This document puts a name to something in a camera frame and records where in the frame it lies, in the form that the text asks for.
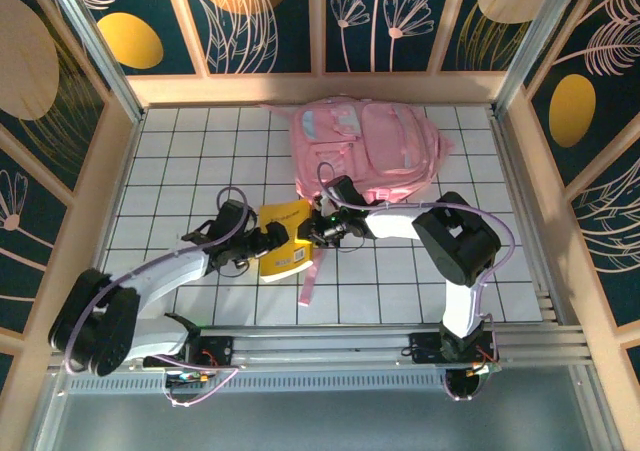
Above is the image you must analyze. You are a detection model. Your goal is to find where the yellow book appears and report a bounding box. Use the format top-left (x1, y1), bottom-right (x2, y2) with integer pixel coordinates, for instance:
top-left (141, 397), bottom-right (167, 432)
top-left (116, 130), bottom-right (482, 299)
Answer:
top-left (257, 199), bottom-right (316, 285)

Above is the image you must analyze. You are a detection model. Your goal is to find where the slotted metal vent strip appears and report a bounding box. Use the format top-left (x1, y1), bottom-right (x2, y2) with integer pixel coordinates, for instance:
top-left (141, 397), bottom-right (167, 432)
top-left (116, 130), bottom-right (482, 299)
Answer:
top-left (67, 373), bottom-right (584, 393)

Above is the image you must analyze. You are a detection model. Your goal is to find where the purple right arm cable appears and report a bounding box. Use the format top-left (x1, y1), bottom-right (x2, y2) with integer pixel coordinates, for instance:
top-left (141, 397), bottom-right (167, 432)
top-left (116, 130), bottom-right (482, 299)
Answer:
top-left (317, 162), bottom-right (516, 402)

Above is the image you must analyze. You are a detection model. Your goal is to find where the aluminium corner post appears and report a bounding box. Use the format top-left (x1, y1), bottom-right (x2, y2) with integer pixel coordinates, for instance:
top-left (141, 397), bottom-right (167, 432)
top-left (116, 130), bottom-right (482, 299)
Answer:
top-left (492, 0), bottom-right (586, 117)
top-left (39, 0), bottom-right (146, 122)

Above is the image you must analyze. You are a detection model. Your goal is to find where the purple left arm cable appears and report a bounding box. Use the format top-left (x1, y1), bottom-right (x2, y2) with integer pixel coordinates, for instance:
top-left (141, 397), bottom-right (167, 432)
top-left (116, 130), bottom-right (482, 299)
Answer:
top-left (62, 185), bottom-right (251, 407)

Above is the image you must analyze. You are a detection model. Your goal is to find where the black base electronics module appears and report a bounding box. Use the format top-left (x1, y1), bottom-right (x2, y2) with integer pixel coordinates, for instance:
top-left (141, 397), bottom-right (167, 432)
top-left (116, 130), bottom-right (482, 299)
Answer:
top-left (443, 360), bottom-right (502, 402)
top-left (164, 369), bottom-right (217, 397)

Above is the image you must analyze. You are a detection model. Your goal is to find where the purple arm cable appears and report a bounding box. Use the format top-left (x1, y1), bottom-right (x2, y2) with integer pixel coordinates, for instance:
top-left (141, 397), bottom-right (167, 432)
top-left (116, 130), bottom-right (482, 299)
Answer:
top-left (317, 162), bottom-right (516, 402)
top-left (62, 185), bottom-right (251, 407)

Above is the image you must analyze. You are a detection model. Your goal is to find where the grey metal sheet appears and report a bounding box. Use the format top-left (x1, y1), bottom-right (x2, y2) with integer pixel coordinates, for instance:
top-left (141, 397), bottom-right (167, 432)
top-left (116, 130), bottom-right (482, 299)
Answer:
top-left (29, 390), bottom-right (616, 451)

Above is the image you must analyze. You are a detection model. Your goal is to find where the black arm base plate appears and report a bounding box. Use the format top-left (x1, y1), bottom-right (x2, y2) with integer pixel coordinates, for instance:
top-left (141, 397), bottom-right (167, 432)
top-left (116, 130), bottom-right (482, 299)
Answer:
top-left (408, 330), bottom-right (501, 366)
top-left (143, 334), bottom-right (235, 369)

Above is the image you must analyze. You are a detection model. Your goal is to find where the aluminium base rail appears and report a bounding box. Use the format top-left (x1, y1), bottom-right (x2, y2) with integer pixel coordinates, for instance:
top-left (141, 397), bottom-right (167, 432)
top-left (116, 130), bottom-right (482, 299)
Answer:
top-left (47, 323), bottom-right (594, 372)

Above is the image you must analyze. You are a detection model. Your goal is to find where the pink school backpack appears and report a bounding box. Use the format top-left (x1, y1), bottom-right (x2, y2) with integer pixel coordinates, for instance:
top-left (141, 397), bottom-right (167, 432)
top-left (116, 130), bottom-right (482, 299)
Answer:
top-left (259, 95), bottom-right (456, 307)

